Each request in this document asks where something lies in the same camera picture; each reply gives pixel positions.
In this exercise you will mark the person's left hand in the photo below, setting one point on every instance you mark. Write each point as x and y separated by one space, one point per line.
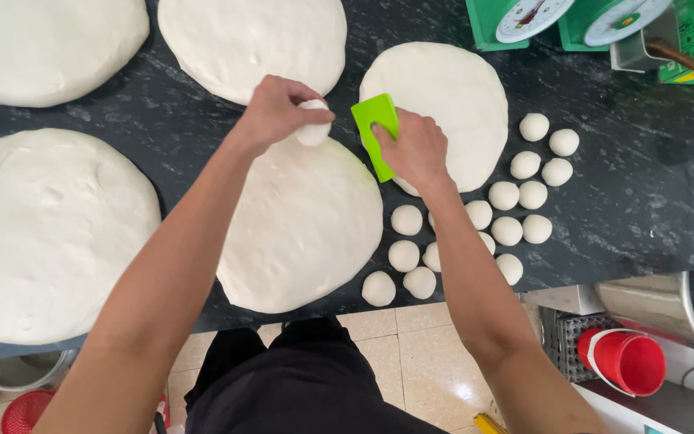
272 111

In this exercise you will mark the person's right hand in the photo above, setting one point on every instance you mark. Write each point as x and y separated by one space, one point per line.
416 150

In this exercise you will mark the person's left fingers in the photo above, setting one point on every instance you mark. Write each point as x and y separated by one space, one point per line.
302 91

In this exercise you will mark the single white dough ball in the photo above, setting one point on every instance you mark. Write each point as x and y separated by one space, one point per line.
314 135

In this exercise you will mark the green plastic dough scraper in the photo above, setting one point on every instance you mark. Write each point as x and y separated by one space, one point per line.
374 111

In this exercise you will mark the large flat dough round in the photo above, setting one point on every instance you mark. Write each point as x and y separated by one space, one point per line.
52 235
455 90
244 42
46 48
311 229

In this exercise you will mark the green dial kitchen scale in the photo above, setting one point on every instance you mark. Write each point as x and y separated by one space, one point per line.
618 18
525 18

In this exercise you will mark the group of small dough portions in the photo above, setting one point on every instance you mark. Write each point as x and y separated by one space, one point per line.
506 231

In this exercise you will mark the person's black trousers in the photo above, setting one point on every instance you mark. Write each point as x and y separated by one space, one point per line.
299 386

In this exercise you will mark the small metal container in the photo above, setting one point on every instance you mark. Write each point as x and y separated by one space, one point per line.
630 57

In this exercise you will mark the perforated metal rack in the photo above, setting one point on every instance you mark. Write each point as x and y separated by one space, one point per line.
561 349

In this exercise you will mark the yellow tool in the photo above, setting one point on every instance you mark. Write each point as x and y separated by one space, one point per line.
488 425

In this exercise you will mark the steel basin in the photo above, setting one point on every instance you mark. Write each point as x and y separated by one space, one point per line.
37 371

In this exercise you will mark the large steel pot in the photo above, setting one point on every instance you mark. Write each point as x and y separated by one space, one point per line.
660 304

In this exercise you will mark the red plastic basket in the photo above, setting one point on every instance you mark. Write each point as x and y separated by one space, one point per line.
25 413

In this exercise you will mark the red plastic bucket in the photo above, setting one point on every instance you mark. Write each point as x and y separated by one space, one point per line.
630 361

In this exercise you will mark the white low shelf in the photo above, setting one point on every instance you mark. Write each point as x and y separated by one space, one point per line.
672 410

